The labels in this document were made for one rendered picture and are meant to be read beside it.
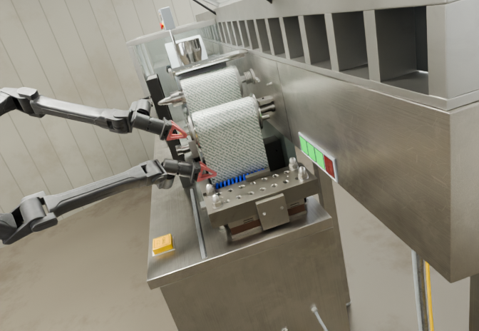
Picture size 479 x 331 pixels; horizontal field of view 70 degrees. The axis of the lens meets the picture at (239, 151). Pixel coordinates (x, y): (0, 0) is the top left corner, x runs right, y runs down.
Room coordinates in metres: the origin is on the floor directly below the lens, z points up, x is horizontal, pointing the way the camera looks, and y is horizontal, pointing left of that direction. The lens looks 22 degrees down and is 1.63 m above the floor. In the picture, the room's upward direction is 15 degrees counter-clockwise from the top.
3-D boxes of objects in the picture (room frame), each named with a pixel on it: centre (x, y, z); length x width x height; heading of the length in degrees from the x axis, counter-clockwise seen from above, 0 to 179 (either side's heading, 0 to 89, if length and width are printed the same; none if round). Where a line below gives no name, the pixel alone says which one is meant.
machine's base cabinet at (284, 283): (2.21, 0.21, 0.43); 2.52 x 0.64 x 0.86; 7
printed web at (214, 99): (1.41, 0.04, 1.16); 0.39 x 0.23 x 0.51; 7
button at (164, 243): (1.08, 0.36, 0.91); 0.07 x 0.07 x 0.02; 7
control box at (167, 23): (1.82, 0.19, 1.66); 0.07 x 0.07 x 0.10; 13
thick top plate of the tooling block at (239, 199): (1.11, -0.03, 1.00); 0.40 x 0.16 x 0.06; 97
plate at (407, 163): (1.97, -0.22, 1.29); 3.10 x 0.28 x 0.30; 7
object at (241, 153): (1.22, 0.02, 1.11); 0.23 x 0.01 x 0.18; 97
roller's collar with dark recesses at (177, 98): (1.51, 0.20, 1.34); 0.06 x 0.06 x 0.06; 7
